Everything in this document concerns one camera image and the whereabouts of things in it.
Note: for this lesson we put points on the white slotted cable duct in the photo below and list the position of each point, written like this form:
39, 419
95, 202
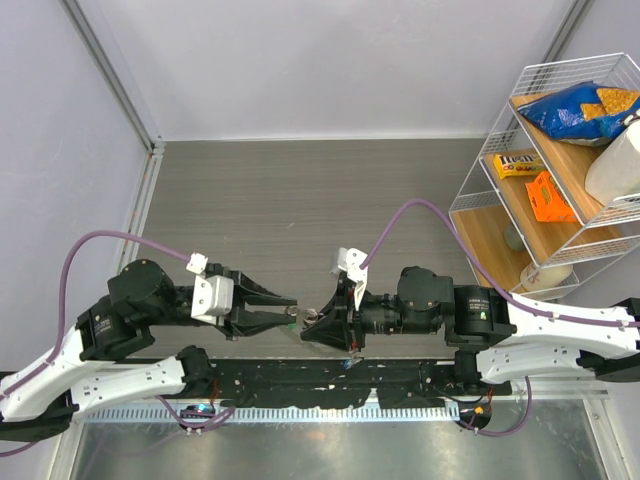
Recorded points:
369, 412

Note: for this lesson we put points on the cream lotion bottle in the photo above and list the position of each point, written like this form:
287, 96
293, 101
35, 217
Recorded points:
534, 278

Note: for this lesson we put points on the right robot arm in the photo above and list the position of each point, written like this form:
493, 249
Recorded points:
496, 338

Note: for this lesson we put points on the yellow candy bag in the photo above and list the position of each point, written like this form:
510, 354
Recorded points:
517, 165

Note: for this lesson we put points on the blue chips bag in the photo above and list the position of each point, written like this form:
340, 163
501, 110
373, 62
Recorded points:
588, 113

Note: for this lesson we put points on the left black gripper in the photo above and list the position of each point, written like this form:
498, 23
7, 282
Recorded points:
245, 319

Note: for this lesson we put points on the orange candy bag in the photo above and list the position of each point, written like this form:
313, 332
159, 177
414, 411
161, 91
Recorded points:
547, 201

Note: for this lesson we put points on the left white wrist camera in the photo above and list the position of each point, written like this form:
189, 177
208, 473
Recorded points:
213, 290

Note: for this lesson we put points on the keychain with keys and strap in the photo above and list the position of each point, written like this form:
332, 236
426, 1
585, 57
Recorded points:
309, 316

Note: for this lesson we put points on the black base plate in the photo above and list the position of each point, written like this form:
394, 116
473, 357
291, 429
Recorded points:
329, 384

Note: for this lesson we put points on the white wire shelf rack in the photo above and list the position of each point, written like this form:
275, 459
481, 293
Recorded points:
523, 209

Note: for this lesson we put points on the white plastic bottle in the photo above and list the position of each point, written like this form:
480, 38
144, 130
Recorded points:
615, 173

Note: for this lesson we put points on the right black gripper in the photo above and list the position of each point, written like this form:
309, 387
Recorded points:
334, 322

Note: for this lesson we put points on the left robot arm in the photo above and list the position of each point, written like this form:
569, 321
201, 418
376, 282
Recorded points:
67, 384

